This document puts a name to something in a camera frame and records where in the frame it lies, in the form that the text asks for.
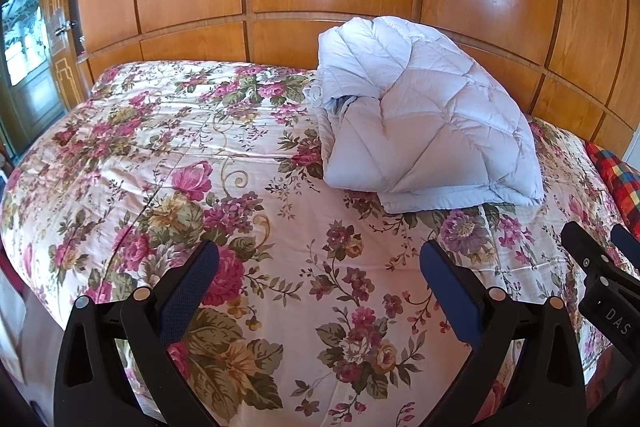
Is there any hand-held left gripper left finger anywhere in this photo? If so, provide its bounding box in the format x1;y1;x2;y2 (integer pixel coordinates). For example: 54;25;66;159
54;240;221;427

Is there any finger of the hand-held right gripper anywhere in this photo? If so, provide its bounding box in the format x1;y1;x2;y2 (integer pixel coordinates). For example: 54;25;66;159
610;223;640;256
560;220;627;289

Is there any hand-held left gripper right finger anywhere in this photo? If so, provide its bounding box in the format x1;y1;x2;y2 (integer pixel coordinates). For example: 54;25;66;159
420;240;587;427

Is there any plaid pillow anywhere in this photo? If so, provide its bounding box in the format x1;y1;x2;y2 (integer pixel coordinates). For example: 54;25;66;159
584;141;640;244

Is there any floral bedspread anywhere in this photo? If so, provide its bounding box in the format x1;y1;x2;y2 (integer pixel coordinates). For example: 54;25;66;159
0;59;633;427

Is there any wooden door with glass pane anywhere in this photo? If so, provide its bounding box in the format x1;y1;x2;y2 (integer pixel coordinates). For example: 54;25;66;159
0;0;92;158

